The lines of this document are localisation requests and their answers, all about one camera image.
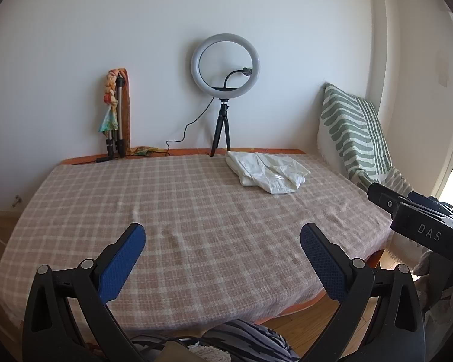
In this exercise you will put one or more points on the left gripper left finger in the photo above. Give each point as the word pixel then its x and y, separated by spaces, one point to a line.
pixel 50 331

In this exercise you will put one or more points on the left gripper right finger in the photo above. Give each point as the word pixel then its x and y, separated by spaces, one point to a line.
pixel 396 330

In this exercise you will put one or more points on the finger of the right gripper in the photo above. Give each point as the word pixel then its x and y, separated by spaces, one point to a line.
pixel 431 202
pixel 389 200

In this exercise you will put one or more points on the white shirt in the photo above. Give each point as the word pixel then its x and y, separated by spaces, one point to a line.
pixel 275 174

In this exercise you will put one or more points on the green white striped blanket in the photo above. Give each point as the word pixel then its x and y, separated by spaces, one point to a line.
pixel 351 140

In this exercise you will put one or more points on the black white striped garment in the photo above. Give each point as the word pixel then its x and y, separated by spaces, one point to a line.
pixel 236 340

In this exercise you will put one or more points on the pink checkered bed cover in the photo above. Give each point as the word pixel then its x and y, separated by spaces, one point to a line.
pixel 215 250

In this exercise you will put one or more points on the black mini tripod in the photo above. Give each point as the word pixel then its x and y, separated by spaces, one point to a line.
pixel 222 125

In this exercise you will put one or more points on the folded silver tripod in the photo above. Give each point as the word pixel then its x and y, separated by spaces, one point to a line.
pixel 115 141

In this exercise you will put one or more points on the colourful scarf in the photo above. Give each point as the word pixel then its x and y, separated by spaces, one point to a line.
pixel 125 113

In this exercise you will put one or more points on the white ring light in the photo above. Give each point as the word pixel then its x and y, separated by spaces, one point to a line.
pixel 216 56

